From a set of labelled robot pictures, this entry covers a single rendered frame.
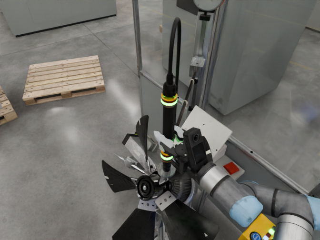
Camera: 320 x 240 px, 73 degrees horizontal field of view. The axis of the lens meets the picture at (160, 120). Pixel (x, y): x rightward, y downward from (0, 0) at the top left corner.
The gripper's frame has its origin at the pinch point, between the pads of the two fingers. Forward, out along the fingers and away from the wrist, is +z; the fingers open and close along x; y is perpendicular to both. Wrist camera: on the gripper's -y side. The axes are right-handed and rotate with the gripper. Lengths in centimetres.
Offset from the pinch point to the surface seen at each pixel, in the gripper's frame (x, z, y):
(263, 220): 34, -37, 58
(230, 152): 70, 7, 78
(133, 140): 10, 41, 51
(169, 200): 1.4, -4.0, 47.1
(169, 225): -5.9, -12.4, 47.3
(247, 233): 23, -35, 58
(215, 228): 7, -26, 44
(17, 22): 27, 550, 135
